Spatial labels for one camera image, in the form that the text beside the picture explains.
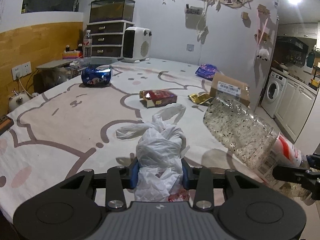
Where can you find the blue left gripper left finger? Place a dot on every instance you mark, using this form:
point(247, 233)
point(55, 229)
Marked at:
point(133, 173)

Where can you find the white washing machine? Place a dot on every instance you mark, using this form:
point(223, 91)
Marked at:
point(273, 93)

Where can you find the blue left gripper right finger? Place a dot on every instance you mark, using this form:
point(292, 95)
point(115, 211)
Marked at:
point(186, 171)

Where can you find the crushed blue drink can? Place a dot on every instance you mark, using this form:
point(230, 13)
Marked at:
point(99, 76)

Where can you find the water bottle red label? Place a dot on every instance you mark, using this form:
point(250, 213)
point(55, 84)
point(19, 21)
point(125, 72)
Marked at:
point(87, 44)

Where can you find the white kitchen cabinets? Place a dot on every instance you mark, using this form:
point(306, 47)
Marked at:
point(294, 108)

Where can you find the glass fish tank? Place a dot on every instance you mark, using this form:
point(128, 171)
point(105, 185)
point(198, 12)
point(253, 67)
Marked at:
point(109, 10)

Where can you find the gold foil wrapper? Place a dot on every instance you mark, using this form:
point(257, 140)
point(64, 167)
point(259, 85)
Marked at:
point(203, 99)

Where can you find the brown cardboard box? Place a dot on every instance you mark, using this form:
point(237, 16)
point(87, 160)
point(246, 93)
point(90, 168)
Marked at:
point(224, 85)

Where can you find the dark drawer cabinet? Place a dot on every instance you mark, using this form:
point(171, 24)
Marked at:
point(108, 38)

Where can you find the pink patterned table cloth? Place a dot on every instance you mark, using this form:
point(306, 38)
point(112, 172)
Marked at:
point(71, 127)

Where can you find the white space heater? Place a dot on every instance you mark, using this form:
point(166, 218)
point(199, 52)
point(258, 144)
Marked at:
point(137, 44)

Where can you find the white plush sheep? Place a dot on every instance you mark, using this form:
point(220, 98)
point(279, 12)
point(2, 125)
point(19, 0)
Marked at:
point(263, 54)

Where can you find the clear plastic bottle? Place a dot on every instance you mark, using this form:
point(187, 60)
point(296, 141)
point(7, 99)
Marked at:
point(255, 143)

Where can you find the purple snack bag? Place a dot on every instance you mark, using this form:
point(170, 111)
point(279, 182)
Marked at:
point(206, 71)

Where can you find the red cigarette pack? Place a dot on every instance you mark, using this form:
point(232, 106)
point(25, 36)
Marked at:
point(156, 98)

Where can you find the white plastic bag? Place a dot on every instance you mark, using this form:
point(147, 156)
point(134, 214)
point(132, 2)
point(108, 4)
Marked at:
point(159, 152)

